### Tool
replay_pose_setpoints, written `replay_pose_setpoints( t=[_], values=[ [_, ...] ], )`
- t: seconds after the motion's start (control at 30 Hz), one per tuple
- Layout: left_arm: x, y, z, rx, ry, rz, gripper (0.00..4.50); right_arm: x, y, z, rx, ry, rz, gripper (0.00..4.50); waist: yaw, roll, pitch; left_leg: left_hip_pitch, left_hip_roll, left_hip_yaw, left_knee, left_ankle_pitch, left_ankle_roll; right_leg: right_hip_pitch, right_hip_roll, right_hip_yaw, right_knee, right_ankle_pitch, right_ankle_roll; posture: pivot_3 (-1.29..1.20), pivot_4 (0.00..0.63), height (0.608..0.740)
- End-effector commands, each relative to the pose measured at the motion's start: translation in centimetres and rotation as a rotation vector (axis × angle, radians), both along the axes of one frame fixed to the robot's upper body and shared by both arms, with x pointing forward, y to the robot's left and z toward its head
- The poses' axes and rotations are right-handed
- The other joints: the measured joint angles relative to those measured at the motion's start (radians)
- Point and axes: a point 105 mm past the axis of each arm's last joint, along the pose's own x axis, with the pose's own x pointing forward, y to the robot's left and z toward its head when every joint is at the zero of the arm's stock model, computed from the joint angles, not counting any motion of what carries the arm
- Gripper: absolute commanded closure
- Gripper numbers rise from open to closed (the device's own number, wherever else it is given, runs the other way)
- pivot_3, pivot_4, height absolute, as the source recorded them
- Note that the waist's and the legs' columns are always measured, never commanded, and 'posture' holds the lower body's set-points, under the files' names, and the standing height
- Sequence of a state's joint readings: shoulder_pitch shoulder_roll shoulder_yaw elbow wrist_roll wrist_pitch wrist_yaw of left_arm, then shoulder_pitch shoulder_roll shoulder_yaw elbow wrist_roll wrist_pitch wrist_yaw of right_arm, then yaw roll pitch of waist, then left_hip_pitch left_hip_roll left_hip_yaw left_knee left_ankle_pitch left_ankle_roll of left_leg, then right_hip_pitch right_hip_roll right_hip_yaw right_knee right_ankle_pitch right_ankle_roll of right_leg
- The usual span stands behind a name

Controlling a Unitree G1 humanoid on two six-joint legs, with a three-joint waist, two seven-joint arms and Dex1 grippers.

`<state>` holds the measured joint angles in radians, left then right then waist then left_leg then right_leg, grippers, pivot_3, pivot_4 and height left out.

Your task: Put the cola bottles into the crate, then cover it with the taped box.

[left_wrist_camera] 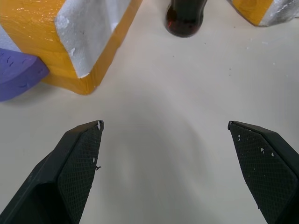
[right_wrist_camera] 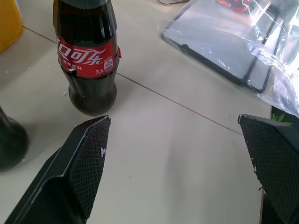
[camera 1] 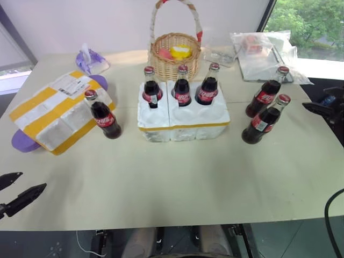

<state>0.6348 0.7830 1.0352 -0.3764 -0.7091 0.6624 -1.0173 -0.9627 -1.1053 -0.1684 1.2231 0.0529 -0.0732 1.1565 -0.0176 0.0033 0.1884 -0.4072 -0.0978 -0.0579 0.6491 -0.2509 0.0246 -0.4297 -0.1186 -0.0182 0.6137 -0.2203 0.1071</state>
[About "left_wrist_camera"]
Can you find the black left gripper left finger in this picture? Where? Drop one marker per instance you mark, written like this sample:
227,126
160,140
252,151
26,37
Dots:
70,172

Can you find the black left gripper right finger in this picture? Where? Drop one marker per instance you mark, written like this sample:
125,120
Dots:
266,168

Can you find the purple foam block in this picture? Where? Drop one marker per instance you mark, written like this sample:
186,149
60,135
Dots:
17,73

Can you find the large yellow-taped foam block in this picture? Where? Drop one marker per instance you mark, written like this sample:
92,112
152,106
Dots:
70,42

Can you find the small yellow-taped foam block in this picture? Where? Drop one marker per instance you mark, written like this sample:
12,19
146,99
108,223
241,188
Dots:
264,11

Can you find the dark cola bottle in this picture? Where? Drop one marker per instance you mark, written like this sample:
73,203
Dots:
183,19

